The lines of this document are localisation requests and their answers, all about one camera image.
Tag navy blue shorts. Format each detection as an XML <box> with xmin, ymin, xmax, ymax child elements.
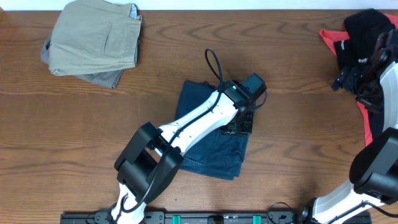
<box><xmin>175</xmin><ymin>81</ymin><xmax>249</xmax><ymax>180</ymax></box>

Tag folded khaki trousers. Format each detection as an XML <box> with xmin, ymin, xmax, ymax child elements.
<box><xmin>49</xmin><ymin>0</ymin><xmax>142</xmax><ymax>76</ymax></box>

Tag folded grey trousers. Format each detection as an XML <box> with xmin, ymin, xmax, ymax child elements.
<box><xmin>40</xmin><ymin>34</ymin><xmax>124</xmax><ymax>89</ymax></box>

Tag light blue folded garment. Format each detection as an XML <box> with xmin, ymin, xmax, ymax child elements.
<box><xmin>129</xmin><ymin>4</ymin><xmax>142</xmax><ymax>21</ymax></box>

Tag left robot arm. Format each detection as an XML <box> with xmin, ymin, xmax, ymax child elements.
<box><xmin>107</xmin><ymin>73</ymin><xmax>267</xmax><ymax>223</ymax></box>

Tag black printed t-shirt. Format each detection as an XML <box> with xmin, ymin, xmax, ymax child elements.
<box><xmin>332</xmin><ymin>9</ymin><xmax>397</xmax><ymax>140</ymax></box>

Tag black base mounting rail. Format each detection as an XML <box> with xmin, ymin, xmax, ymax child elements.
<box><xmin>60</xmin><ymin>207</ymin><xmax>373</xmax><ymax>224</ymax></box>

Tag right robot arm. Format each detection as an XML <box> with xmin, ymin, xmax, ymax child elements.
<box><xmin>296</xmin><ymin>29</ymin><xmax>397</xmax><ymax>223</ymax></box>

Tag red t-shirt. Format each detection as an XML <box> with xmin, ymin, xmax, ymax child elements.
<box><xmin>319</xmin><ymin>9</ymin><xmax>397</xmax><ymax>146</ymax></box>

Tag black right camera cable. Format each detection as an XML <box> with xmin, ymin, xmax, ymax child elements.
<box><xmin>320</xmin><ymin>198</ymin><xmax>398</xmax><ymax>224</ymax></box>

